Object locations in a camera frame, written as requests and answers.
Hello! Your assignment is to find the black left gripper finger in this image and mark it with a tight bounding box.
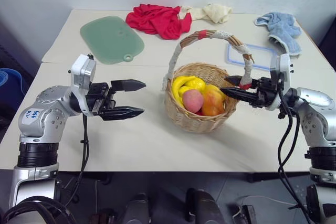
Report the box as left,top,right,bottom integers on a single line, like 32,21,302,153
110,79,146,92
98,106,145,122

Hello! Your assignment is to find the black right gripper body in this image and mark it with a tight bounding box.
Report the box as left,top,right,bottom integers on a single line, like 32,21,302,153
251,77,280,108

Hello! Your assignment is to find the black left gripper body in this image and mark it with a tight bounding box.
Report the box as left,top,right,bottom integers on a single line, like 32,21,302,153
88,82,117,116

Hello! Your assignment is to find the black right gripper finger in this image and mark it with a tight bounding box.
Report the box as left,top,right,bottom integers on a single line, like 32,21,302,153
224,76,259,89
219,87,259,103

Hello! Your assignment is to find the clear lid with blue rim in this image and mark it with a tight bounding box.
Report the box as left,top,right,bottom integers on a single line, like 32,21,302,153
226,43,279,72

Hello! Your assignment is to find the orange red apple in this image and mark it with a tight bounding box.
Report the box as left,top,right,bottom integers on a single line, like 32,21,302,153
201,84,226,116

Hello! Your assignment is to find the yellow lemon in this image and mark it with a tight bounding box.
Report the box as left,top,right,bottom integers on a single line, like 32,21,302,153
183,77,207,93

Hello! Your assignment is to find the pink peach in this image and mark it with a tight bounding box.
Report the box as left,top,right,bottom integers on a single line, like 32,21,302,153
182,89,205,112

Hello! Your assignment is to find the yellow banana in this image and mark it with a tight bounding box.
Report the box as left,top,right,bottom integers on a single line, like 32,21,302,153
172,76,203,108

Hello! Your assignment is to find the green cutting board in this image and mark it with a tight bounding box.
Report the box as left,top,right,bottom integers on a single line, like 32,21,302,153
79,15,145,65

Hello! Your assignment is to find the blue towel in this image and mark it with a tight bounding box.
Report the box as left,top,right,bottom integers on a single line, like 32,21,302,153
255,12,302,58

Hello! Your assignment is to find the cream cloth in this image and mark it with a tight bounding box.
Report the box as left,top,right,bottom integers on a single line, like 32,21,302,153
180,3,234,24

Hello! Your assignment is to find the red cloth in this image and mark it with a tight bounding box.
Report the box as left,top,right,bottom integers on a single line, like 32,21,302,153
125,3,193,40

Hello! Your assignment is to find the blue roll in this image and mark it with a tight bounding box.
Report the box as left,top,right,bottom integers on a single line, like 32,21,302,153
0,68,27,114

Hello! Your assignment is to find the dark grey rounded shape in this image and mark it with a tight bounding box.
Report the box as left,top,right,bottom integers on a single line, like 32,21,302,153
122,192,151,224

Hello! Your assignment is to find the dark brown rounded shape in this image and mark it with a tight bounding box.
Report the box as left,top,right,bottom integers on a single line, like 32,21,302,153
185,187,222,224

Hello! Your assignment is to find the black floor device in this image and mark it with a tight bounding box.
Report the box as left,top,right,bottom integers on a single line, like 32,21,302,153
232,202,259,224

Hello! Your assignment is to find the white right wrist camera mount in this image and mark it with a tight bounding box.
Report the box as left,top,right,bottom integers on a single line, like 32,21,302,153
265,53,294,111

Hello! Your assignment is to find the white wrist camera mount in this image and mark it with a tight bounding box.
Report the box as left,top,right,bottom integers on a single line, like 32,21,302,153
265,53,294,111
68,54,98,118

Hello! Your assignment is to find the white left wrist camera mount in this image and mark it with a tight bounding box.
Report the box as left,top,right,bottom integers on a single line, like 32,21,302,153
68,54,98,118

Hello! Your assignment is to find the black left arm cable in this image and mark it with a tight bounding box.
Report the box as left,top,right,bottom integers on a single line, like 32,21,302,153
62,113,90,208

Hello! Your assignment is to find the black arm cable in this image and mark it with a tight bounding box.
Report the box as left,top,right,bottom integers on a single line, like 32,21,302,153
62,113,90,208
277,87,316,224

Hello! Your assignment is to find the wicker basket with handle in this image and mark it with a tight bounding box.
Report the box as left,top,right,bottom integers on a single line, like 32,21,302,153
161,29,256,133

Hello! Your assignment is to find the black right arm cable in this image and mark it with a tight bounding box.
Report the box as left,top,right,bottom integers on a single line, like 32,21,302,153
277,87,316,224

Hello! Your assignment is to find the black table frame bar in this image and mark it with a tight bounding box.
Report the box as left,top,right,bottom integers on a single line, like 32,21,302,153
248,173,310,183

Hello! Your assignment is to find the white floor cable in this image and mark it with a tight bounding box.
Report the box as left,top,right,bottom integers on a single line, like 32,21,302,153
233,195,298,218

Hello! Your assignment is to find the black looped cable bundle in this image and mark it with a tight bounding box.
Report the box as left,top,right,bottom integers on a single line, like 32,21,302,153
0,197,77,224

